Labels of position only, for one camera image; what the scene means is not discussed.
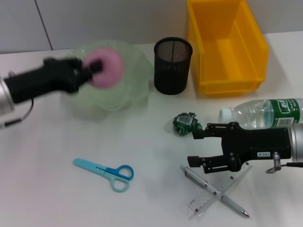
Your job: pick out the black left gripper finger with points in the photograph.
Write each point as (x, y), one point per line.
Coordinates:
(95, 66)
(82, 76)

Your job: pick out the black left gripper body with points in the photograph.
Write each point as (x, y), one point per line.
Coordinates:
(42, 78)

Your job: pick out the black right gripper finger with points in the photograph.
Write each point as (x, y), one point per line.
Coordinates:
(213, 164)
(213, 131)

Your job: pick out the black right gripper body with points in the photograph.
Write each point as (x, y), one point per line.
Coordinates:
(255, 144)

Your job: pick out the pink peach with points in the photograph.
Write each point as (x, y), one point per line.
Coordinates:
(110, 68)

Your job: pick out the green plastic wrapper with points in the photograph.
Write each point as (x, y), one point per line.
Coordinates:
(184, 124)

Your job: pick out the clear green-label water bottle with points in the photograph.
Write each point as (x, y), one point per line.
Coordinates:
(258, 111)

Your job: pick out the blue scissors with sheath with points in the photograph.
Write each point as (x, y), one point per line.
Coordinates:
(118, 173)

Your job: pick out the grey silver pen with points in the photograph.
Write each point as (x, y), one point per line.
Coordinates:
(196, 178)

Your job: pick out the transparent plastic ruler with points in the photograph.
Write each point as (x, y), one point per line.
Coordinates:
(206, 201)

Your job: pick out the green glass fruit plate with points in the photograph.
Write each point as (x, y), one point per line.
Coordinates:
(132, 78)

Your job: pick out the black mesh pen holder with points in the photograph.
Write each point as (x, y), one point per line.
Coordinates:
(171, 73)

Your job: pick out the yellow plastic bin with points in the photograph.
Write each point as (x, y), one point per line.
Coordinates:
(225, 59)

